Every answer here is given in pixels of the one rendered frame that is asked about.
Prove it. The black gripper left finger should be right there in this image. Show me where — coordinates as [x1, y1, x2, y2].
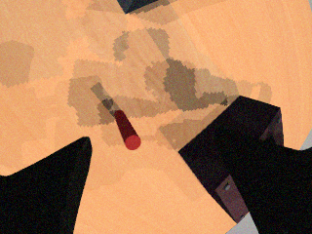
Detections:
[0, 136, 93, 234]

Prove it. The dark red peg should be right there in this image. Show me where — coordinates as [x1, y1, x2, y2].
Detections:
[114, 110, 141, 151]

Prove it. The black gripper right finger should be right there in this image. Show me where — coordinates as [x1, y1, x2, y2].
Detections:
[214, 128, 312, 234]

